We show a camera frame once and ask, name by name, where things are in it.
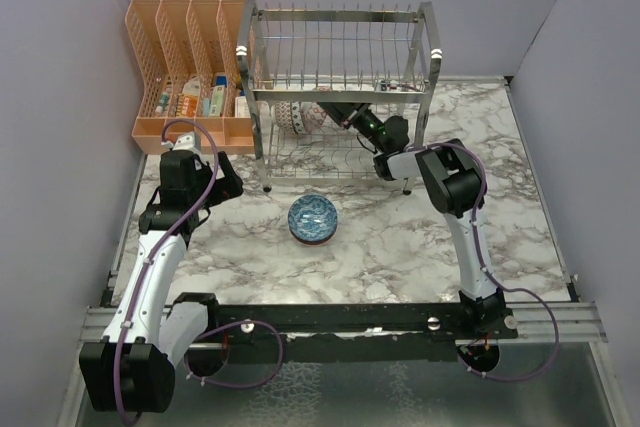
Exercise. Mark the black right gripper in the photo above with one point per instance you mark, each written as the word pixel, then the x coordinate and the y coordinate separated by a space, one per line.
pixel 342 112

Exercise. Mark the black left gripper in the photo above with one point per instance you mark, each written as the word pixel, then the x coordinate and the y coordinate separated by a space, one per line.
pixel 228 185

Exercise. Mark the blue floral patterned bowl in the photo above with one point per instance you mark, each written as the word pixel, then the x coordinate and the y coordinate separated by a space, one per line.
pixel 312 211

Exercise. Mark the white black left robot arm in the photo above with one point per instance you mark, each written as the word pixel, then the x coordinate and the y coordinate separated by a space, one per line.
pixel 132 367

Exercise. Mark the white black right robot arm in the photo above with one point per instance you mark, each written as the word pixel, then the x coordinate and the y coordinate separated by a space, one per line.
pixel 456 185

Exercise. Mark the steel two-tier dish rack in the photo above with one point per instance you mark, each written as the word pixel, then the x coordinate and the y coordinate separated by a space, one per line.
pixel 298 55

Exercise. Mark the white pill box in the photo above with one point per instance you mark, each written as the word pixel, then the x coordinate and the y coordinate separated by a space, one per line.
pixel 241 107

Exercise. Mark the green white box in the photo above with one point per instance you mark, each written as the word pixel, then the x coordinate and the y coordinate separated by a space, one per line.
pixel 217 100

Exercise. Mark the orange white packet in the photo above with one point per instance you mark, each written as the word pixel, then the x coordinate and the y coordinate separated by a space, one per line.
pixel 188 99

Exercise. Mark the blue white box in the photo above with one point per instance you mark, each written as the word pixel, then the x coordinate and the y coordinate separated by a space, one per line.
pixel 220 80

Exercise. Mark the peach plastic file organizer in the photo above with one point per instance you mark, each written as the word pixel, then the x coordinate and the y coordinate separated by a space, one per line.
pixel 173 41

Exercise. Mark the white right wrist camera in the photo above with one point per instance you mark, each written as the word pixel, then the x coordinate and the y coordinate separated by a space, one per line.
pixel 388 85

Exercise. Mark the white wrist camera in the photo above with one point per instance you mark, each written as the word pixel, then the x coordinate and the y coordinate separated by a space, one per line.
pixel 388 85
pixel 186 142

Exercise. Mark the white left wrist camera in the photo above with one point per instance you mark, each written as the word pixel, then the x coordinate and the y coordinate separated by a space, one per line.
pixel 186 142

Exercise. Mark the black mounting rail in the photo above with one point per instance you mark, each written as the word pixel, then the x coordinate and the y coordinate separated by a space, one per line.
pixel 334 333

